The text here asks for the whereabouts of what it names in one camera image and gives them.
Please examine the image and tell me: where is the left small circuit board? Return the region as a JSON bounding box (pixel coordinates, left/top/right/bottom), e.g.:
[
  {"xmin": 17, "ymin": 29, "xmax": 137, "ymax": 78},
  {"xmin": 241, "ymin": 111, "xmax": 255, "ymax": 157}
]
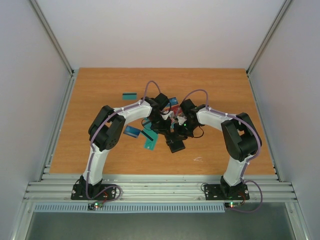
[{"xmin": 87, "ymin": 201, "xmax": 104, "ymax": 211}]

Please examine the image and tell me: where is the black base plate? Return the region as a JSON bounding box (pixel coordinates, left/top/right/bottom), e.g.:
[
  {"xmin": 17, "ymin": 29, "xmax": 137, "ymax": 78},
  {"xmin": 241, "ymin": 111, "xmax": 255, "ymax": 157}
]
[
  {"xmin": 70, "ymin": 183, "xmax": 119, "ymax": 201},
  {"xmin": 201, "ymin": 183, "xmax": 250, "ymax": 201}
]

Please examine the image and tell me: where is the teal striped card centre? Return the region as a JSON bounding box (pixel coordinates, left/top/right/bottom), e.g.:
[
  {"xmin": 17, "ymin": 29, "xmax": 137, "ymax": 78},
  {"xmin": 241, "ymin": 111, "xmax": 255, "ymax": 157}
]
[{"xmin": 140, "ymin": 129, "xmax": 158, "ymax": 141}]

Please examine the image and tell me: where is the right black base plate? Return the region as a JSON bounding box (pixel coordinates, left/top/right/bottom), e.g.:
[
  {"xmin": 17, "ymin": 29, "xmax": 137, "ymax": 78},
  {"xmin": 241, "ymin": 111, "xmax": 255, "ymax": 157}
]
[{"xmin": 201, "ymin": 183, "xmax": 250, "ymax": 201}]

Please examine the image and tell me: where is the teal chip card centre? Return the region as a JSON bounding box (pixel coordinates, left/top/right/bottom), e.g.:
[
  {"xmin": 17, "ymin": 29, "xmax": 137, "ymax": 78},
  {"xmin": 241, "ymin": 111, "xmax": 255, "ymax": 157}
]
[{"xmin": 141, "ymin": 120, "xmax": 152, "ymax": 131}]

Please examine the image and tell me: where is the teal chip card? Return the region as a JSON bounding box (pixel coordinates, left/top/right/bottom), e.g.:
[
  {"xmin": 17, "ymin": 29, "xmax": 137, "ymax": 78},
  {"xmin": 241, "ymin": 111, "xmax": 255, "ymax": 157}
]
[
  {"xmin": 141, "ymin": 120, "xmax": 152, "ymax": 131},
  {"xmin": 143, "ymin": 139, "xmax": 158, "ymax": 151}
]

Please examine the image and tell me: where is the right small circuit board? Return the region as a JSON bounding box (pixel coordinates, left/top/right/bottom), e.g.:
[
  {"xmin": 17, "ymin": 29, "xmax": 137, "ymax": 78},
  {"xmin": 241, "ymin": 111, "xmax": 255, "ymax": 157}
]
[{"xmin": 224, "ymin": 201, "xmax": 243, "ymax": 209}]

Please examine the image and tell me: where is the aluminium corner post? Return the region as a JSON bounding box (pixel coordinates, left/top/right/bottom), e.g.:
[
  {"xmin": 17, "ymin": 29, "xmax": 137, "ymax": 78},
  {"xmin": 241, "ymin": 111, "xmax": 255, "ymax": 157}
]
[
  {"xmin": 28, "ymin": 0, "xmax": 74, "ymax": 77},
  {"xmin": 246, "ymin": 0, "xmax": 294, "ymax": 78}
]

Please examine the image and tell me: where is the teal chip card lower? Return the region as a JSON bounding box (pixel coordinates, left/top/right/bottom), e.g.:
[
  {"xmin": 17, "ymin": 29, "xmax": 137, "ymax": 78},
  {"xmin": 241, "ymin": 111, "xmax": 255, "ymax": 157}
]
[{"xmin": 143, "ymin": 139, "xmax": 158, "ymax": 151}]

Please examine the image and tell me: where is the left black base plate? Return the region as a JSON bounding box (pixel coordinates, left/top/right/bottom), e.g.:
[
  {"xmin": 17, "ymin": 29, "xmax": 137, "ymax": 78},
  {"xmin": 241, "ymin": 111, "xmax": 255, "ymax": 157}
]
[{"xmin": 70, "ymin": 183, "xmax": 119, "ymax": 201}]

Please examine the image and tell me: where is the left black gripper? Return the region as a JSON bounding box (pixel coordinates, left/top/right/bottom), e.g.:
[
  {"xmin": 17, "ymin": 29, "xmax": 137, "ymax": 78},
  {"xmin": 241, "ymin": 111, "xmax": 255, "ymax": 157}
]
[{"xmin": 149, "ymin": 113, "xmax": 172, "ymax": 137}]

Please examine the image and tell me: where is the blue card with logo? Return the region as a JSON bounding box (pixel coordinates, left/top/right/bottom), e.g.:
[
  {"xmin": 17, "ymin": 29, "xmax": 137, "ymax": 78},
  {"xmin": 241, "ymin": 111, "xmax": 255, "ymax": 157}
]
[{"xmin": 169, "ymin": 97, "xmax": 179, "ymax": 107}]

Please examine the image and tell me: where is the dark blue card left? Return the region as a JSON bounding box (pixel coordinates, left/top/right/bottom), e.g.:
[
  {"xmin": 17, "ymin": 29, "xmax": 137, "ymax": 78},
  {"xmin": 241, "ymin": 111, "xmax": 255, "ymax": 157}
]
[{"xmin": 123, "ymin": 125, "xmax": 141, "ymax": 138}]

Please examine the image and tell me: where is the red credit card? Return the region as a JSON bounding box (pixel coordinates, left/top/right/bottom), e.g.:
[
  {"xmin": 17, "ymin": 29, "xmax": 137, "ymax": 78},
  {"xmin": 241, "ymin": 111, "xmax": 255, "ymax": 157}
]
[{"xmin": 163, "ymin": 105, "xmax": 181, "ymax": 115}]

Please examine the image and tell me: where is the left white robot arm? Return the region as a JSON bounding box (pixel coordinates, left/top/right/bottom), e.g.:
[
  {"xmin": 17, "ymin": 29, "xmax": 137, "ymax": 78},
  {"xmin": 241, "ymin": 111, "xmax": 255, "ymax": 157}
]
[{"xmin": 79, "ymin": 93, "xmax": 173, "ymax": 199}]

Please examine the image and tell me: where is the left aluminium corner post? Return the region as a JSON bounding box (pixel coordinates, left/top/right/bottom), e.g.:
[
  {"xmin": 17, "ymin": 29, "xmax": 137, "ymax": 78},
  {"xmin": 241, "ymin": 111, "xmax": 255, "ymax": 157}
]
[{"xmin": 28, "ymin": 0, "xmax": 74, "ymax": 77}]

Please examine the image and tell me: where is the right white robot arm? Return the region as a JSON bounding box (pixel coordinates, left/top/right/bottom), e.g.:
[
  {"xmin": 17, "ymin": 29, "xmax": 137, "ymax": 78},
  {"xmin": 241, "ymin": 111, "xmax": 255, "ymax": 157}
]
[{"xmin": 174, "ymin": 99, "xmax": 262, "ymax": 199}]

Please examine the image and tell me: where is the aluminium front rail frame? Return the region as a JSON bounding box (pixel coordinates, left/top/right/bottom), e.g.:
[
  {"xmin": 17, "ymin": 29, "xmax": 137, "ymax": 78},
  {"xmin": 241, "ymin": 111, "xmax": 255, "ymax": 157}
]
[{"xmin": 23, "ymin": 173, "xmax": 297, "ymax": 203}]

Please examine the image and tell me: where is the right aluminium corner post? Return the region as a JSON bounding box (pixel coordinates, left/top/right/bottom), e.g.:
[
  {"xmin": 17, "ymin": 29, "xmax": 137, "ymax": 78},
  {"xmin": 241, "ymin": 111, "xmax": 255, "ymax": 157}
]
[{"xmin": 246, "ymin": 0, "xmax": 294, "ymax": 78}]

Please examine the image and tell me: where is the grey slotted cable duct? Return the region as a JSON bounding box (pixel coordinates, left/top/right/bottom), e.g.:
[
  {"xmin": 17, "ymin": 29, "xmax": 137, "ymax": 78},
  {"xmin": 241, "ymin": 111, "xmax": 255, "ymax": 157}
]
[{"xmin": 34, "ymin": 202, "xmax": 225, "ymax": 214}]

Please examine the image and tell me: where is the black leather card holder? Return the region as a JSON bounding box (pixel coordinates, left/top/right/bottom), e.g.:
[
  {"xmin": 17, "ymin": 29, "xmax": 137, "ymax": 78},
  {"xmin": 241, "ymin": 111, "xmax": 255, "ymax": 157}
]
[{"xmin": 165, "ymin": 135, "xmax": 186, "ymax": 153}]

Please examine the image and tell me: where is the small circuit board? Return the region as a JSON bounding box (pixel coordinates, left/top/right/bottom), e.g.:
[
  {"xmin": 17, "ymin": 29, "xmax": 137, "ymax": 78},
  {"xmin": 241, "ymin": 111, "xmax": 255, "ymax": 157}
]
[
  {"xmin": 224, "ymin": 201, "xmax": 243, "ymax": 209},
  {"xmin": 87, "ymin": 201, "xmax": 104, "ymax": 211}
]

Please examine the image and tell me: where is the teal card far back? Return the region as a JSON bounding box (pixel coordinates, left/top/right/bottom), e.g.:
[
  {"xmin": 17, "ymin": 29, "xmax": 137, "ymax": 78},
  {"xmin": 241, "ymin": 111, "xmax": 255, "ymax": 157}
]
[{"xmin": 122, "ymin": 92, "xmax": 137, "ymax": 101}]

